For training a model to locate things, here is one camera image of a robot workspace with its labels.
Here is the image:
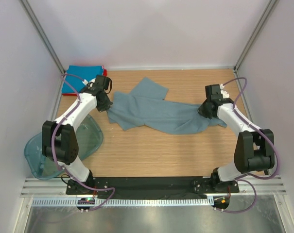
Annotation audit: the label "grey-blue t shirt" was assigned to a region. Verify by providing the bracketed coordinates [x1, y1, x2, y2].
[107, 77, 227, 134]

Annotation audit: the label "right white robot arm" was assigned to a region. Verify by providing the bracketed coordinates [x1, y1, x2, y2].
[198, 84, 276, 192]

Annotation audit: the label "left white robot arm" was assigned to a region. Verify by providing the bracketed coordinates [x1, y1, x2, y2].
[42, 73, 113, 194]

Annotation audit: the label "translucent teal plastic basket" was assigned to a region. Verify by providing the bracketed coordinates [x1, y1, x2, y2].
[24, 115, 104, 180]

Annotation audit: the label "folded blue t shirt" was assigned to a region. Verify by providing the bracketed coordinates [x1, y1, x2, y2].
[62, 65, 105, 95]

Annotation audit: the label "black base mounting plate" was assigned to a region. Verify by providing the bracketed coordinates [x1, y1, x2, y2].
[66, 176, 239, 200]

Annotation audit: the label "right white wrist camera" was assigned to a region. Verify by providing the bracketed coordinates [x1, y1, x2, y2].
[219, 83, 230, 99]

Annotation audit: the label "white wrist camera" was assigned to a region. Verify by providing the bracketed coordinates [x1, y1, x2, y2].
[219, 83, 230, 99]
[82, 78, 96, 87]

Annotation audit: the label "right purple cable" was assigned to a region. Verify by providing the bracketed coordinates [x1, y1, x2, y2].
[214, 77, 281, 214]

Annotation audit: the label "purple cable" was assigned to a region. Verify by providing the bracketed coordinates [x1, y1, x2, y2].
[51, 73, 116, 212]
[214, 77, 281, 214]

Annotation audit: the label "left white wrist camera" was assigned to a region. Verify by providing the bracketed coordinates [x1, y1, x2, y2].
[82, 78, 96, 87]

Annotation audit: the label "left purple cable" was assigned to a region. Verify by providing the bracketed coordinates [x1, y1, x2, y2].
[51, 73, 116, 212]

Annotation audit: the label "aluminium extrusion rail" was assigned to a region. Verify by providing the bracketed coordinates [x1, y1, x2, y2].
[20, 176, 287, 197]

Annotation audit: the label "slotted grey cable duct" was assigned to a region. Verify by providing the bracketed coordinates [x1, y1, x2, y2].
[32, 197, 214, 208]

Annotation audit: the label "right aluminium frame post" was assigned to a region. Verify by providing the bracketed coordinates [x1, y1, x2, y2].
[233, 0, 279, 73]

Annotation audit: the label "aluminium frame post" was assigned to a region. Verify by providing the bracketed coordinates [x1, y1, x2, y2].
[233, 0, 279, 73]
[19, 0, 65, 74]

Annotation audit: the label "left aluminium frame post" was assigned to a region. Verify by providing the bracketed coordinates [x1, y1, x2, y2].
[19, 0, 65, 74]

